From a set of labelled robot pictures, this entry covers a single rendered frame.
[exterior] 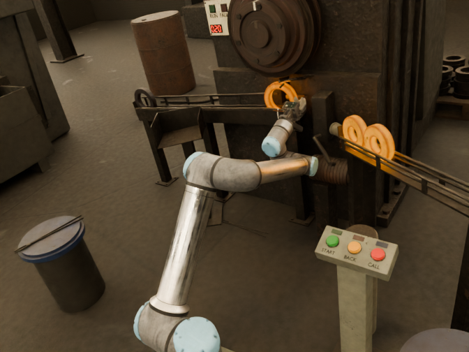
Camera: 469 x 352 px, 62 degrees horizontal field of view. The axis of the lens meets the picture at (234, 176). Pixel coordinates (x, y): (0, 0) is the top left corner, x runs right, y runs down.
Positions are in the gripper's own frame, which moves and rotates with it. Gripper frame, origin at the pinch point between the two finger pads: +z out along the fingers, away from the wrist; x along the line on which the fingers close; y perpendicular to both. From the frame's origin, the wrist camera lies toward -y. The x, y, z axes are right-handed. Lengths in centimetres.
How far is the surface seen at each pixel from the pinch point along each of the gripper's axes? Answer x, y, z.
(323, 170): -19.0, -17.3, -27.4
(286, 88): 7.5, 7.6, -0.2
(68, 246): 70, 2, -115
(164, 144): 69, -3, -41
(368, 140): -42.4, 5.5, -25.9
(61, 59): 657, -144, 214
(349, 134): -31.1, 0.2, -18.8
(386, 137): -51, 12, -29
